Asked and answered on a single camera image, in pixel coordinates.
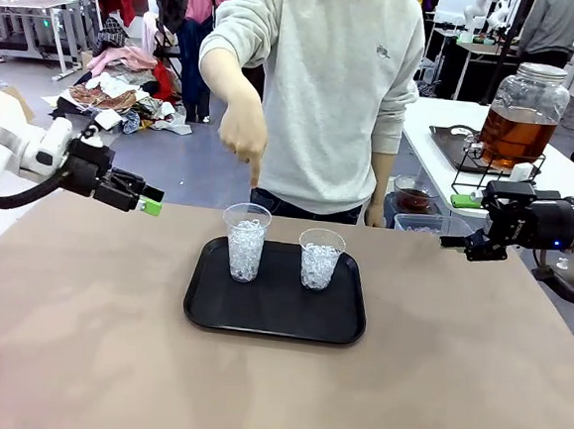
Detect dark metal tray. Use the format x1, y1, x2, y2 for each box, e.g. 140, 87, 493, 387
424, 121, 546, 181

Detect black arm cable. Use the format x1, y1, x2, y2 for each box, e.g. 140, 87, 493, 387
527, 246, 574, 305
0, 161, 81, 217

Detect short clear cup with ice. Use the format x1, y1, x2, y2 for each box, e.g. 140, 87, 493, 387
294, 227, 349, 293

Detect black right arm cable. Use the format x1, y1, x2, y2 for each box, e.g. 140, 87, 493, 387
527, 246, 574, 305

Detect black wire dispenser stand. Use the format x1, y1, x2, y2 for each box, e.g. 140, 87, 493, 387
450, 142, 548, 202

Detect pile of clothes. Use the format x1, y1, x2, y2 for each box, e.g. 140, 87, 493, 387
49, 40, 199, 142

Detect white side table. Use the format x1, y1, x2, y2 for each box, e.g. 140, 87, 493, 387
389, 95, 574, 297

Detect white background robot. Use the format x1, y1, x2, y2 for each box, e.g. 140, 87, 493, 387
461, 0, 522, 41

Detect person's left hand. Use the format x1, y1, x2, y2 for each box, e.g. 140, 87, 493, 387
364, 200, 390, 229

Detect clear plastic ice box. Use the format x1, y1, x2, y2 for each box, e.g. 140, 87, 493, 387
393, 211, 475, 239

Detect glass bowl with tea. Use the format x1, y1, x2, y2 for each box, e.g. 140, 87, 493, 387
391, 172, 440, 215

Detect white frame desk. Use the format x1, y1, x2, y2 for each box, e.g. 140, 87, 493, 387
0, 0, 111, 86

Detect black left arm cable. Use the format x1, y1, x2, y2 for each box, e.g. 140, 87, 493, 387
0, 161, 81, 217

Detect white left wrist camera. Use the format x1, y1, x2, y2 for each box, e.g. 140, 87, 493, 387
78, 122, 105, 150

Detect tall clear cup with ice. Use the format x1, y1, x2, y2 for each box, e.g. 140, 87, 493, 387
217, 200, 274, 286

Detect person's right forearm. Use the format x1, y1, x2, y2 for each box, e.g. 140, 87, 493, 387
196, 46, 270, 120

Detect black background desk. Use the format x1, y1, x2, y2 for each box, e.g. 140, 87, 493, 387
424, 26, 526, 106

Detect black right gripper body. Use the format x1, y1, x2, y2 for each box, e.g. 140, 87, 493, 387
486, 185, 574, 254

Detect black plastic tray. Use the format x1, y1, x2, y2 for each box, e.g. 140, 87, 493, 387
180, 233, 373, 348

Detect flat cardboard piece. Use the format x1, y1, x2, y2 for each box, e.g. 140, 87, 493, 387
0, 84, 39, 122

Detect person's right hand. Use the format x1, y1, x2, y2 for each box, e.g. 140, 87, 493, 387
213, 97, 273, 191

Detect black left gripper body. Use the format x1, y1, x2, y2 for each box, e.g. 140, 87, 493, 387
61, 136, 120, 201

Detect glass tea dispenser jar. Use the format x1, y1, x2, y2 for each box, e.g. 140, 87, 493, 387
474, 59, 574, 175

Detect black slanted pole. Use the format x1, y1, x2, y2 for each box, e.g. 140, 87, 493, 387
488, 0, 531, 109

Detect person in grey sweatshirt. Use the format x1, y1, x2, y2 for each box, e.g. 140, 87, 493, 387
185, 0, 429, 231

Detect person in grey top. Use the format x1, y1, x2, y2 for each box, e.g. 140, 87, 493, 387
516, 0, 574, 70

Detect black low stand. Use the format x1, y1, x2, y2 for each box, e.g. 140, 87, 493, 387
384, 189, 447, 219

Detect person's left forearm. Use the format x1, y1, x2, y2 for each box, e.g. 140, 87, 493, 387
369, 149, 399, 209

